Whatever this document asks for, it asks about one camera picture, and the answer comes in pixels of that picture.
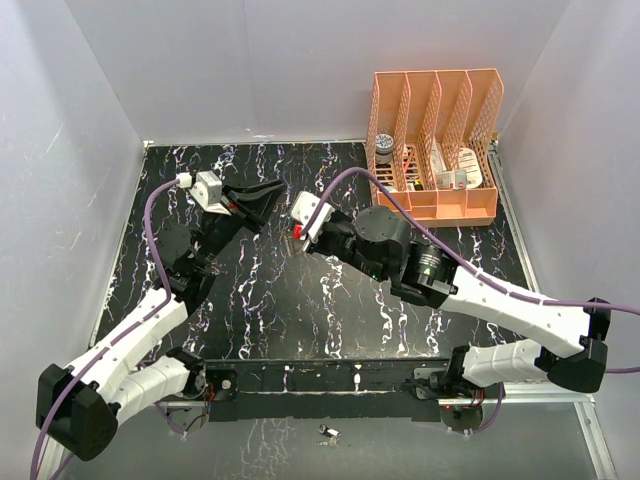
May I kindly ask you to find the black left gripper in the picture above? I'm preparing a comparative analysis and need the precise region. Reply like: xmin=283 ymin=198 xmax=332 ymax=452
xmin=194 ymin=179 xmax=285 ymax=269

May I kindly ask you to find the metal key organizer red handle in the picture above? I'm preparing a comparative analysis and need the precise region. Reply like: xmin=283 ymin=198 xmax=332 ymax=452
xmin=286 ymin=223 xmax=306 ymax=256

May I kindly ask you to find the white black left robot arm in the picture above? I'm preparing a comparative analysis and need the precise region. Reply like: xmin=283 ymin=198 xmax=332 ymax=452
xmin=36 ymin=172 xmax=286 ymax=461

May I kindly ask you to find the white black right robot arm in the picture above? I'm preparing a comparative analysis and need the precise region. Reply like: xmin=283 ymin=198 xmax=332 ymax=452
xmin=291 ymin=205 xmax=608 ymax=397

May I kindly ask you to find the small round grey jar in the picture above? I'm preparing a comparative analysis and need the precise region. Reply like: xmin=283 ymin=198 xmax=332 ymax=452
xmin=375 ymin=133 xmax=395 ymax=165

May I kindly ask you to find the orange plastic file organizer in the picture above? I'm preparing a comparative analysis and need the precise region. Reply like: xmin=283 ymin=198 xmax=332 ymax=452
xmin=365 ymin=68 xmax=504 ymax=227

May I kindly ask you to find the white round label card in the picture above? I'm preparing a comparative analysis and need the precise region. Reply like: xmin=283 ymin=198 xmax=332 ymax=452
xmin=435 ymin=147 xmax=484 ymax=190

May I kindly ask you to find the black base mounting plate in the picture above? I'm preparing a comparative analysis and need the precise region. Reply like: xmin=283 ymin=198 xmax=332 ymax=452
xmin=206 ymin=358 xmax=474 ymax=422

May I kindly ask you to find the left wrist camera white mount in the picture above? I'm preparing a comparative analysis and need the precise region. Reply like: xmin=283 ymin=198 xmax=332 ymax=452
xmin=176 ymin=171 xmax=231 ymax=216

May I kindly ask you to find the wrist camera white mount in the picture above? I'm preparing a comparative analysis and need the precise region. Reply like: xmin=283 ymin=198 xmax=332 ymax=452
xmin=176 ymin=171 xmax=231 ymax=216
xmin=290 ymin=191 xmax=335 ymax=243

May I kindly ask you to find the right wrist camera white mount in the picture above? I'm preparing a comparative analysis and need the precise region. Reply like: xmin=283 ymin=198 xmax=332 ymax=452
xmin=290 ymin=191 xmax=335 ymax=243

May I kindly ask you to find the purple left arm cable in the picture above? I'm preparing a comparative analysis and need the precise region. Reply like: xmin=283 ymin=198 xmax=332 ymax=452
xmin=30 ymin=177 xmax=191 ymax=480

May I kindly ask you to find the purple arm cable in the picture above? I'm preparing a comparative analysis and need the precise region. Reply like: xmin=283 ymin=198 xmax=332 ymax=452
xmin=302 ymin=167 xmax=640 ymax=434
xmin=30 ymin=177 xmax=191 ymax=480

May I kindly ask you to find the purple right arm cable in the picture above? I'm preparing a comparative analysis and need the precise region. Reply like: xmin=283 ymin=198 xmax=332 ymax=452
xmin=302 ymin=167 xmax=640 ymax=434

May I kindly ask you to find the aluminium frame rail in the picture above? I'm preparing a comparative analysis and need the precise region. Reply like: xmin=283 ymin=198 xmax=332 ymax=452
xmin=488 ymin=140 xmax=618 ymax=479

